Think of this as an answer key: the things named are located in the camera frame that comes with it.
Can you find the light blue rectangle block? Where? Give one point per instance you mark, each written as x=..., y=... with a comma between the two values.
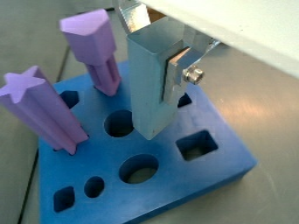
x=151, y=46

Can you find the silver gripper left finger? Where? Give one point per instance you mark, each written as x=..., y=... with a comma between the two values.
x=133, y=14

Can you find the purple pentagon peg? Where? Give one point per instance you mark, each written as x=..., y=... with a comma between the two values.
x=91, y=40

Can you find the purple star peg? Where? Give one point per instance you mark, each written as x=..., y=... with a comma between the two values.
x=31, y=99

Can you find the blue shape sorting board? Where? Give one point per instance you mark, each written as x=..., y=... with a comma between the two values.
x=122, y=179

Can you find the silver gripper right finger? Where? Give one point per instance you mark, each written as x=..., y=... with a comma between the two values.
x=182, y=70

